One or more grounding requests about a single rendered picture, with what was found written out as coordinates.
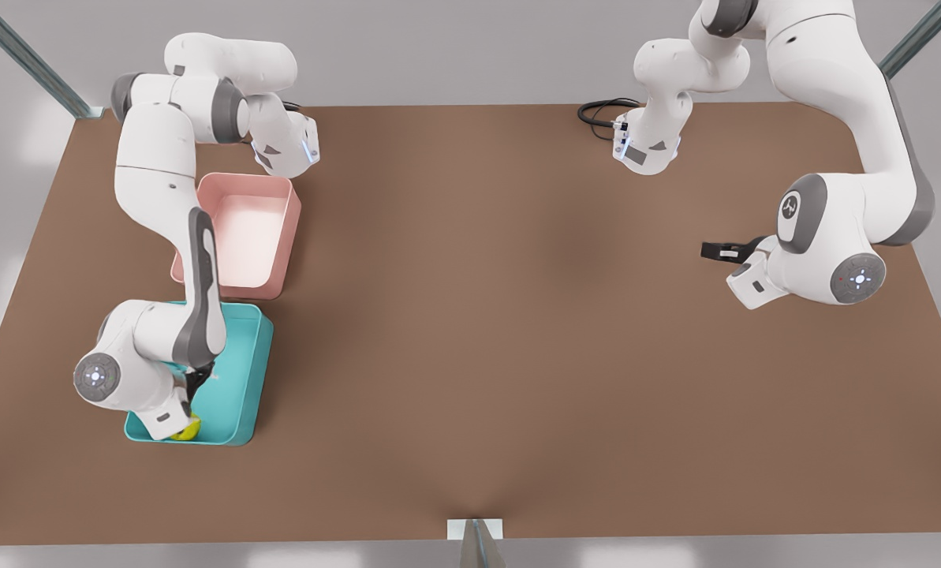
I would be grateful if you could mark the yellow-green fruit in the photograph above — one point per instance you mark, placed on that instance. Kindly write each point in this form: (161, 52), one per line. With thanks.
(188, 430)

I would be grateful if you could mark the pink plastic bin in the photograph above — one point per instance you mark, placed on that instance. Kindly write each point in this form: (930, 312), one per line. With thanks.
(241, 237)

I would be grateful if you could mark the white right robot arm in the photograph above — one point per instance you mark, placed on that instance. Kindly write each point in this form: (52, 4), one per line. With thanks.
(154, 173)

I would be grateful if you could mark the teal plastic bin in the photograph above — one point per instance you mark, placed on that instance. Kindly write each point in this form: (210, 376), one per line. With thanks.
(237, 371)

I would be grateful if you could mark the silver frame post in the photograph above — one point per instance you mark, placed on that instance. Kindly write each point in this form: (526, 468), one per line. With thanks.
(28, 59)
(476, 543)
(916, 35)

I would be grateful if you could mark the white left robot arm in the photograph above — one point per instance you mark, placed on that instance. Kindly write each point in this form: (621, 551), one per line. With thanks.
(833, 79)

